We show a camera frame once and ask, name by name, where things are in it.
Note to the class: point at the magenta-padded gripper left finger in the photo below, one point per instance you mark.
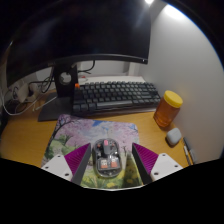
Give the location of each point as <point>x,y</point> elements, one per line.
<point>60,165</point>

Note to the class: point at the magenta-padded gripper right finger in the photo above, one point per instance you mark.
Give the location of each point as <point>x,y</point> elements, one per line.
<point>163,165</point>

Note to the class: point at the transparent computer mouse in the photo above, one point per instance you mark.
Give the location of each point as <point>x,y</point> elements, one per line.
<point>106,156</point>

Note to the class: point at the cherry blossom print mouse pad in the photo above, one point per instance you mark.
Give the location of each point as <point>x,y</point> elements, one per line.
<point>76,131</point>

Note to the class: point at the white pen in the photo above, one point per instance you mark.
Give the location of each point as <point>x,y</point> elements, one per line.
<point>186,155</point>

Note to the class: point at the white earbuds case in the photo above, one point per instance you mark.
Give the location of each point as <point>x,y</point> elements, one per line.
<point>174,136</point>

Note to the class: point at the grey marker pen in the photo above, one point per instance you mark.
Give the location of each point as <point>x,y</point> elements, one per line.
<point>190,150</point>

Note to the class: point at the orange jar with yellow lid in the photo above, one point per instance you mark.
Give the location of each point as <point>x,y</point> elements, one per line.
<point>166,110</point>

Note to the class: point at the white power strip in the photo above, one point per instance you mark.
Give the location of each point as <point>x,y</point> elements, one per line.
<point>26,92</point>

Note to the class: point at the dark grey keyboard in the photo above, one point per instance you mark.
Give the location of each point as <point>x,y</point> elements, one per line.
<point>116,96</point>

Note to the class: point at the black computer monitor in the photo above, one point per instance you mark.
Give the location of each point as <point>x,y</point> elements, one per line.
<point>83,30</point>

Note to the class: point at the white light bar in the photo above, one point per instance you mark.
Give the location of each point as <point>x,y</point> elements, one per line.
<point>149,1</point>

